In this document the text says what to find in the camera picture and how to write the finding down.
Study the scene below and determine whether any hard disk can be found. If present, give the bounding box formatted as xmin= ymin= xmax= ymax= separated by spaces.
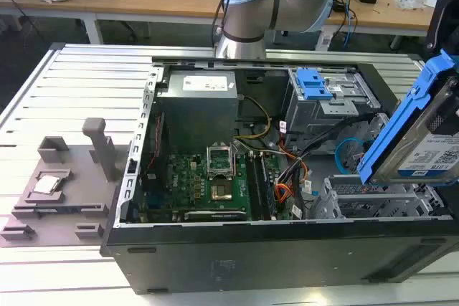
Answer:
xmin=356 ymin=49 xmax=459 ymax=187

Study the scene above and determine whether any blue plastic disk carrier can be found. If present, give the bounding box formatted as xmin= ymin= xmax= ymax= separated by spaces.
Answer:
xmin=296 ymin=68 xmax=334 ymax=101

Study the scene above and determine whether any grey metal disk bay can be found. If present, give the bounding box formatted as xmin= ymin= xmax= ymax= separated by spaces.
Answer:
xmin=281 ymin=67 xmax=382 ymax=153

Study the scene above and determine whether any black RAM stick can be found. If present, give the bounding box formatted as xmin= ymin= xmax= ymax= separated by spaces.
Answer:
xmin=259 ymin=153 xmax=278 ymax=220

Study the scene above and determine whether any grey power supply unit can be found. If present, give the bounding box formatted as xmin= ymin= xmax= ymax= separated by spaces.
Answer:
xmin=156 ymin=70 xmax=240 ymax=142

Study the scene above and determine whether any wooden desk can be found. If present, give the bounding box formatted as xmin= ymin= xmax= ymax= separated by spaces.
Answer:
xmin=0 ymin=0 xmax=437 ymax=46

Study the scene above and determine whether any metal socket cover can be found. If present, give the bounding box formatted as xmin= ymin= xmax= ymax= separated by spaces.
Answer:
xmin=207 ymin=145 xmax=237 ymax=178

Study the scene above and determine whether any black open PC case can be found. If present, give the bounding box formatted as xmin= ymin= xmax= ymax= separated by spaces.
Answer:
xmin=99 ymin=56 xmax=459 ymax=295

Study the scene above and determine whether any CPU socket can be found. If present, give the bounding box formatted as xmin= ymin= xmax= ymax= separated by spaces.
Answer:
xmin=209 ymin=183 xmax=235 ymax=202

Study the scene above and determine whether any green motherboard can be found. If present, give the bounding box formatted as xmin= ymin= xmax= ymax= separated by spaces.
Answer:
xmin=141 ymin=153 xmax=298 ymax=223

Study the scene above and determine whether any grey parts rack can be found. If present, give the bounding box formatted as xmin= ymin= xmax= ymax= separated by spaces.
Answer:
xmin=0 ymin=117 xmax=131 ymax=248

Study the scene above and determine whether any silver CPU chip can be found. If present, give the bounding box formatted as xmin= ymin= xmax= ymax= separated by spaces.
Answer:
xmin=33 ymin=175 xmax=62 ymax=193

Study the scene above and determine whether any blue hanging cable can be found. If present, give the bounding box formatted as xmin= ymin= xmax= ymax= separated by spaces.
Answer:
xmin=342 ymin=0 xmax=359 ymax=47

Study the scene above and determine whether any black disk wire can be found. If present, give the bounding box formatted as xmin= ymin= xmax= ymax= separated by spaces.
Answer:
xmin=286 ymin=112 xmax=377 ymax=163

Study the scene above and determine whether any blue disk wire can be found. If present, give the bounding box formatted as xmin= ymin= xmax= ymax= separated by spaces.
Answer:
xmin=334 ymin=137 xmax=366 ymax=176

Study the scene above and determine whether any yellow black power wire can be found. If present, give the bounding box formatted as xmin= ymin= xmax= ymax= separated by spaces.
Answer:
xmin=232 ymin=95 xmax=272 ymax=140

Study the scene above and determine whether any orange multicolour wire bundle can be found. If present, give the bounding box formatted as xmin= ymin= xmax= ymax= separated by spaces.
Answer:
xmin=274 ymin=148 xmax=312 ymax=211

